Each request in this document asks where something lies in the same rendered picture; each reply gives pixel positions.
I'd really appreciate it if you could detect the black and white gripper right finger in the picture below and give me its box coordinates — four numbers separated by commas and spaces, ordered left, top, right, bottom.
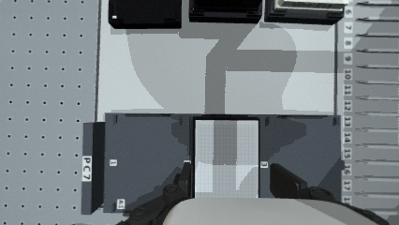
270, 163, 390, 225

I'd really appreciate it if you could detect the grey perforated base plate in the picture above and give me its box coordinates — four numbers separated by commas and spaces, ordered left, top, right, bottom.
0, 0, 129, 225

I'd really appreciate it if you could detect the dark grey plate carrier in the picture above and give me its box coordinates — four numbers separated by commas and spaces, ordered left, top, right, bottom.
81, 112, 345, 217

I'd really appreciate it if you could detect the white well plate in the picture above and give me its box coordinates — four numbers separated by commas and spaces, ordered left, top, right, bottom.
274, 0, 348, 14

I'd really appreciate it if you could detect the light grey multi-well plate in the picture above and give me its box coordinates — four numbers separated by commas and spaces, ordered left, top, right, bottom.
192, 116, 260, 199

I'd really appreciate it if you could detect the black deep-well block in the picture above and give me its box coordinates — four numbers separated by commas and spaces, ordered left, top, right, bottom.
194, 0, 262, 13

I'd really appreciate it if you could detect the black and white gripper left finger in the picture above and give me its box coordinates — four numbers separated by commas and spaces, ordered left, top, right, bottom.
116, 162, 191, 225

